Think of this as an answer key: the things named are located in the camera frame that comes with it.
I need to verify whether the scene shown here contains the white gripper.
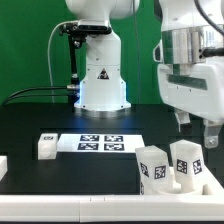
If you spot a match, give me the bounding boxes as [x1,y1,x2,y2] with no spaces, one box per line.
[157,61,224,149]

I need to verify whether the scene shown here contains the white camera cable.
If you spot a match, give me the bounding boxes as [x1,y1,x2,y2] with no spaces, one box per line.
[47,21,78,104]

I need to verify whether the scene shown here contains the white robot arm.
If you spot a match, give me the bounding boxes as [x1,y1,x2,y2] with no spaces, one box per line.
[65,0,224,148]

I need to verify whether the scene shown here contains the white sheet with tags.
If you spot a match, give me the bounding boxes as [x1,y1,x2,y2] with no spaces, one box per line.
[57,134,145,153]

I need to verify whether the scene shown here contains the white round stool seat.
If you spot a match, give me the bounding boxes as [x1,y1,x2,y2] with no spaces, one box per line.
[139,166,209,196]

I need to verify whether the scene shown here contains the black cables on table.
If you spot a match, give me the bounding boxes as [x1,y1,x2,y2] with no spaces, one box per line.
[1,85,80,107]

